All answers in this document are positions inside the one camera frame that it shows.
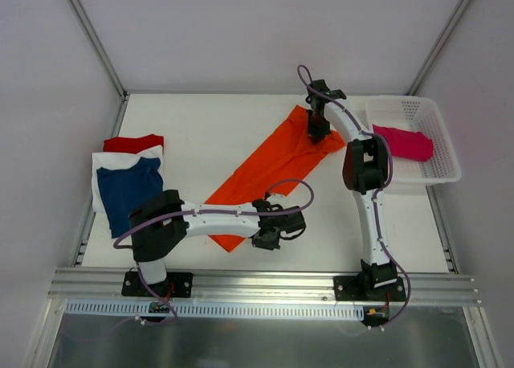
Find orange t shirt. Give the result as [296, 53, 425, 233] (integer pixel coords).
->
[203, 104, 347, 253]

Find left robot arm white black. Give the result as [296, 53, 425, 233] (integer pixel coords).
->
[128, 190, 306, 296]

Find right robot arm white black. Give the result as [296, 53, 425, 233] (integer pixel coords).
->
[306, 80, 398, 301]

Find pink t shirt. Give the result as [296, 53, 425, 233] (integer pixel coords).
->
[373, 125, 434, 162]

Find white plastic basket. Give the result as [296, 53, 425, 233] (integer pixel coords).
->
[365, 96, 462, 186]

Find blue folded t shirt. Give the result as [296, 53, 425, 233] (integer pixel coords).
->
[96, 157, 164, 239]

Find white folded t shirt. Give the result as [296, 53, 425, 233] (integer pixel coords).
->
[92, 145, 164, 213]

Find red folded t shirt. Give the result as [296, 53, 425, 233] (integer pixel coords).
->
[103, 134, 165, 154]

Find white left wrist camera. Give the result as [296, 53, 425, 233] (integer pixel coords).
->
[264, 194, 288, 208]

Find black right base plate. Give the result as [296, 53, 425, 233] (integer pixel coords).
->
[332, 275, 407, 302]

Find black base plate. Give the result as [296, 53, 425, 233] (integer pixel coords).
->
[332, 275, 407, 302]
[121, 268, 194, 299]

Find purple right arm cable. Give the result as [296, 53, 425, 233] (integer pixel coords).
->
[296, 64, 412, 332]

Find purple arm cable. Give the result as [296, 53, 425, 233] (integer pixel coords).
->
[296, 64, 412, 332]
[112, 178, 315, 327]

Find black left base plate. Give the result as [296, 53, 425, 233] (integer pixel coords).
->
[121, 268, 194, 299]

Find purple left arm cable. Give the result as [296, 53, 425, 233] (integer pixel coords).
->
[112, 178, 315, 327]

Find white slotted cable duct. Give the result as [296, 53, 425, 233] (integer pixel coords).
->
[65, 300, 364, 321]

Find right aluminium frame post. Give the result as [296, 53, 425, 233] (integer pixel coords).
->
[406, 0, 475, 96]

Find aluminium frame post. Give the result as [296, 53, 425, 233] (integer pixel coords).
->
[406, 0, 475, 96]
[67, 0, 127, 100]

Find aluminium mounting rail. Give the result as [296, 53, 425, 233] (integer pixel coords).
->
[47, 268, 483, 307]

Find left aluminium frame post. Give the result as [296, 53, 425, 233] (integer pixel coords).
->
[67, 0, 127, 100]

